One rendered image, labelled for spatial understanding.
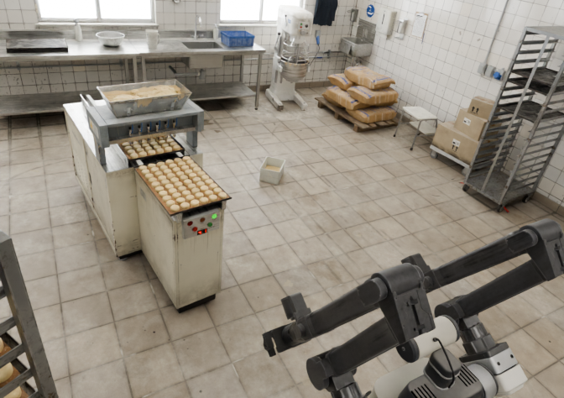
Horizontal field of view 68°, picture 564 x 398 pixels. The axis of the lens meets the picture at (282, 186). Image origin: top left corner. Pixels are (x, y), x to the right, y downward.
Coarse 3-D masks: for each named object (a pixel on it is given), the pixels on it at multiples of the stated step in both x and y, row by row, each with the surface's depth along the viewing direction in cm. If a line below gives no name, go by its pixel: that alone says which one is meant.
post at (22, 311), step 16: (0, 240) 78; (0, 256) 78; (16, 256) 81; (0, 272) 81; (16, 272) 82; (16, 288) 84; (16, 304) 85; (16, 320) 89; (32, 320) 90; (32, 336) 92; (32, 352) 93; (32, 368) 97; (48, 368) 99; (48, 384) 101
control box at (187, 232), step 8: (192, 216) 251; (200, 216) 252; (208, 216) 255; (184, 224) 248; (192, 224) 251; (200, 224) 255; (216, 224) 263; (184, 232) 251; (192, 232) 254; (200, 232) 258
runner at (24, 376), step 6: (24, 372) 98; (30, 372) 99; (18, 378) 97; (24, 378) 98; (12, 384) 96; (18, 384) 98; (0, 390) 94; (6, 390) 95; (12, 390) 97; (0, 396) 94
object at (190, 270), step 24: (144, 192) 283; (144, 216) 297; (168, 216) 252; (144, 240) 314; (168, 240) 263; (192, 240) 262; (216, 240) 274; (168, 264) 276; (192, 264) 273; (216, 264) 286; (168, 288) 290; (192, 288) 284; (216, 288) 298
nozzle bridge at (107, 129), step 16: (96, 112) 280; (160, 112) 292; (176, 112) 294; (192, 112) 297; (96, 128) 272; (112, 128) 278; (128, 128) 284; (144, 128) 291; (160, 128) 298; (176, 128) 302; (192, 128) 307; (96, 144) 285; (192, 144) 323
